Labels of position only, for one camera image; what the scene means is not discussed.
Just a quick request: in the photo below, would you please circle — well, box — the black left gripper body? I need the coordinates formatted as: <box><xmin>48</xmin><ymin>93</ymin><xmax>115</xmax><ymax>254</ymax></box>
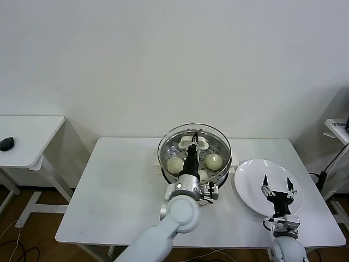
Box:
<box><xmin>178</xmin><ymin>144</ymin><xmax>201</xmax><ymax>178</ymax></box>

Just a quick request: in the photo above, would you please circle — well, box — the round glass pot lid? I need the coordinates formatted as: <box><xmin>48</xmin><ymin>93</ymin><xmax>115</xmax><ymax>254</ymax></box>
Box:
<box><xmin>157</xmin><ymin>123</ymin><xmax>233</xmax><ymax>180</ymax></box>

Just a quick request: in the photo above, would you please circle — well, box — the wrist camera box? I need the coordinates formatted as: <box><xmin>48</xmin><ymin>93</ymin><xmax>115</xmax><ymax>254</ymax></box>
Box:
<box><xmin>201</xmin><ymin>181</ymin><xmax>220</xmax><ymax>205</ymax></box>
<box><xmin>273</xmin><ymin>215</ymin><xmax>300</xmax><ymax>233</ymax></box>

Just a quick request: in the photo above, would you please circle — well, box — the black power adapter cable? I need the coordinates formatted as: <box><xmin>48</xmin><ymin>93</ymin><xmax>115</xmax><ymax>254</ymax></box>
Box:
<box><xmin>309</xmin><ymin>141</ymin><xmax>349</xmax><ymax>193</ymax></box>

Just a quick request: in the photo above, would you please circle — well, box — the thin black floor cable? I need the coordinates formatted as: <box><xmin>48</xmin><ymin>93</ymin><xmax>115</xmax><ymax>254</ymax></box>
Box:
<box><xmin>19</xmin><ymin>247</ymin><xmax>39</xmax><ymax>262</ymax></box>

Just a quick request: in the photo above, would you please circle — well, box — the perforated steel steamer basket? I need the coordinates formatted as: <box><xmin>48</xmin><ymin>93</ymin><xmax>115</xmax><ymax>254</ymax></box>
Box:
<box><xmin>159</xmin><ymin>129</ymin><xmax>232</xmax><ymax>193</ymax></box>

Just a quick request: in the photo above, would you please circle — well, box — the white table with label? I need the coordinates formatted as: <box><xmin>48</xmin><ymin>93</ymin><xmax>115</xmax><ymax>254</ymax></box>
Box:
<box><xmin>318</xmin><ymin>118</ymin><xmax>349</xmax><ymax>227</ymax></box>

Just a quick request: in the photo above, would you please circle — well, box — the white electric cooker pot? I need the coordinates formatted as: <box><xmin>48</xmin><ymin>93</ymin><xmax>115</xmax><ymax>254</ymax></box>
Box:
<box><xmin>151</xmin><ymin>151</ymin><xmax>238</xmax><ymax>210</ymax></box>

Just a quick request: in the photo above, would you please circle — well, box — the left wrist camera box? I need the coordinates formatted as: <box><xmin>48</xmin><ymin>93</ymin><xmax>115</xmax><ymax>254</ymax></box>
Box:
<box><xmin>201</xmin><ymin>181</ymin><xmax>220</xmax><ymax>205</ymax></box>

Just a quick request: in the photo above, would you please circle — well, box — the black computer mouse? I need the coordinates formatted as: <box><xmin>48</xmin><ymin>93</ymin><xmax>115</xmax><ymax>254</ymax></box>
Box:
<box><xmin>0</xmin><ymin>137</ymin><xmax>14</xmax><ymax>152</ymax></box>

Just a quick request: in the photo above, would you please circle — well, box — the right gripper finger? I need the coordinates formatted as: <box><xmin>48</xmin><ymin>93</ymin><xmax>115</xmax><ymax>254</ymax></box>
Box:
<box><xmin>261</xmin><ymin>175</ymin><xmax>275</xmax><ymax>198</ymax></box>
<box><xmin>286</xmin><ymin>177</ymin><xmax>298</xmax><ymax>199</ymax></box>

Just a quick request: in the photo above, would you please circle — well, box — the thin white floor cable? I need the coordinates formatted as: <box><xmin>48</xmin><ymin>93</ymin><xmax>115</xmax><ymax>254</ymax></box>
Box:
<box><xmin>0</xmin><ymin>219</ymin><xmax>22</xmax><ymax>262</ymax></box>

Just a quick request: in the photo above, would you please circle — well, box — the white side table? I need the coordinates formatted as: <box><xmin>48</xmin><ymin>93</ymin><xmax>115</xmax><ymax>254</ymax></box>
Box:
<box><xmin>0</xmin><ymin>115</ymin><xmax>74</xmax><ymax>229</ymax></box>

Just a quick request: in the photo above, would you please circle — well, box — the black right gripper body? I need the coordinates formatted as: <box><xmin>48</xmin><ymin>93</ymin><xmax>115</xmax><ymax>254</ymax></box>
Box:
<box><xmin>268</xmin><ymin>190</ymin><xmax>295</xmax><ymax>217</ymax></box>

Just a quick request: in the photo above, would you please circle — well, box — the round white plate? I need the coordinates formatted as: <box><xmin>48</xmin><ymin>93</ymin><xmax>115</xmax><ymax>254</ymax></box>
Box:
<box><xmin>233</xmin><ymin>158</ymin><xmax>303</xmax><ymax>219</ymax></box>

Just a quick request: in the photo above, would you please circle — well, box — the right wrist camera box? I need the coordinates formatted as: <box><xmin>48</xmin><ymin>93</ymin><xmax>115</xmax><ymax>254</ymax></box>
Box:
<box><xmin>273</xmin><ymin>215</ymin><xmax>300</xmax><ymax>233</ymax></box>

